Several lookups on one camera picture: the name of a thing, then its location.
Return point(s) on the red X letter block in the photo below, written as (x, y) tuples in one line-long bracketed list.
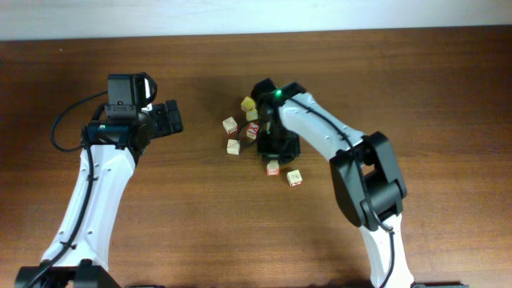
[(252, 130)]

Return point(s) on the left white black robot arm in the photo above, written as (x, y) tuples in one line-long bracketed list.
[(111, 144)]

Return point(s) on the wooden block left red edge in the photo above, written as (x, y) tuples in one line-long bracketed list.
[(230, 125)]

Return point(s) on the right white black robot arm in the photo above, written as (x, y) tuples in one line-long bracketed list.
[(368, 185)]

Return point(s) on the yellow block lower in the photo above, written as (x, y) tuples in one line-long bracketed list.
[(252, 115)]

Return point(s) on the wooden block red P letter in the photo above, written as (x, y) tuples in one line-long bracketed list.
[(294, 178)]

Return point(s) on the plain wooden block lower left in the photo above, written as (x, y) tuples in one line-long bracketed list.
[(233, 147)]

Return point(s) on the yellow block upper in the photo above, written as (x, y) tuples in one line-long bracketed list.
[(247, 104)]

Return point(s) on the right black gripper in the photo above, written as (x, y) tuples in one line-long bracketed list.
[(278, 145)]

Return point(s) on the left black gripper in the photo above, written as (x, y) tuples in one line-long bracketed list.
[(164, 126)]

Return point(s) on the yellow block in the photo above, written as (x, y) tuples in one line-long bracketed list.
[(247, 104), (252, 115)]

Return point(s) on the wooden block red circle letter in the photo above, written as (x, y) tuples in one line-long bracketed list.
[(273, 168)]

